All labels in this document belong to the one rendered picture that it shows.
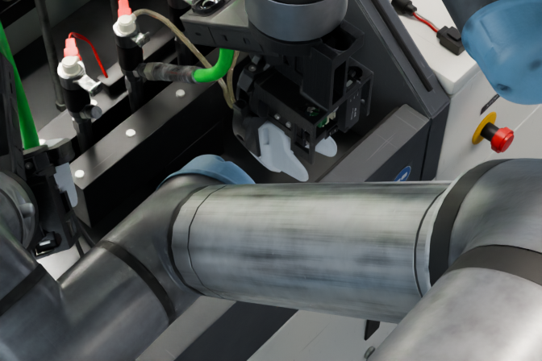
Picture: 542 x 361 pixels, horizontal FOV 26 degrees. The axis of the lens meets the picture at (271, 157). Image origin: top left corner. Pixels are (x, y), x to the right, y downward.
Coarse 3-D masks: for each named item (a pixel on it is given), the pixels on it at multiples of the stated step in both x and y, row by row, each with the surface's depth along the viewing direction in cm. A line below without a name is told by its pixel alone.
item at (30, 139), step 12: (0, 24) 95; (0, 36) 94; (0, 48) 95; (12, 60) 95; (24, 96) 97; (24, 108) 97; (24, 120) 97; (24, 132) 98; (36, 132) 99; (24, 144) 99; (36, 144) 99
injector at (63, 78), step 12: (60, 72) 123; (84, 72) 124; (60, 84) 125; (72, 84) 124; (72, 96) 125; (84, 96) 126; (72, 108) 127; (84, 108) 127; (96, 108) 126; (72, 120) 130; (84, 120) 130; (84, 132) 131; (84, 144) 133
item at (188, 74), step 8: (224, 56) 114; (232, 56) 115; (152, 64) 128; (160, 64) 127; (168, 64) 126; (216, 64) 117; (224, 64) 115; (144, 72) 129; (152, 72) 128; (160, 72) 127; (168, 72) 125; (176, 72) 124; (184, 72) 123; (192, 72) 122; (200, 72) 121; (208, 72) 119; (216, 72) 117; (224, 72) 117; (152, 80) 128; (160, 80) 129; (168, 80) 126; (176, 80) 125; (184, 80) 123; (192, 80) 122; (200, 80) 121; (208, 80) 120; (216, 80) 119
